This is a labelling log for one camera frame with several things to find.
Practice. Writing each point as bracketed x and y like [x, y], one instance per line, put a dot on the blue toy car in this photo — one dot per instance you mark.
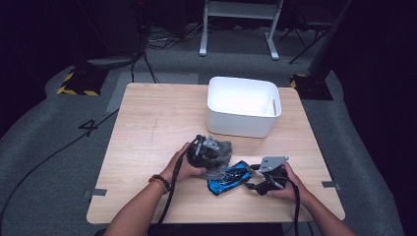
[226, 183]

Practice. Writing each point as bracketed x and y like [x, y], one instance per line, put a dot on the white metal stand frame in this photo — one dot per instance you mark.
[241, 10]

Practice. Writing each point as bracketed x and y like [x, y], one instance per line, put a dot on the grey fuzzy cloth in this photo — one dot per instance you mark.
[226, 150]

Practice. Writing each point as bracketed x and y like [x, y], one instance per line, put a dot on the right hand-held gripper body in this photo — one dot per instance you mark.
[272, 183]

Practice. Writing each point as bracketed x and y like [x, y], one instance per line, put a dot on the person's right hand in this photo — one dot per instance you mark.
[293, 190]

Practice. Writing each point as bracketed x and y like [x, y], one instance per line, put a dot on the person's left hand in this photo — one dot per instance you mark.
[178, 168]

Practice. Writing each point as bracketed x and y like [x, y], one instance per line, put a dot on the black folding stand legs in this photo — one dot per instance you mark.
[306, 36]

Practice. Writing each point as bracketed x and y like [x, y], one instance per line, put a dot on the white plastic bin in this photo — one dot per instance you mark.
[242, 98]

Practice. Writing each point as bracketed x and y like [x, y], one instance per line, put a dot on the slanted dark metal post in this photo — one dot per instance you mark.
[329, 36]

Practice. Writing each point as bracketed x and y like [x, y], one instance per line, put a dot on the grey tape piece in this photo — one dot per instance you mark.
[98, 192]
[331, 185]

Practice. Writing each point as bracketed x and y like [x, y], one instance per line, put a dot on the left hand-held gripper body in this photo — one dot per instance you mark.
[203, 154]

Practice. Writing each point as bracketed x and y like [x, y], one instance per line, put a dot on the black yellow striped stand base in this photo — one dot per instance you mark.
[83, 82]
[311, 88]

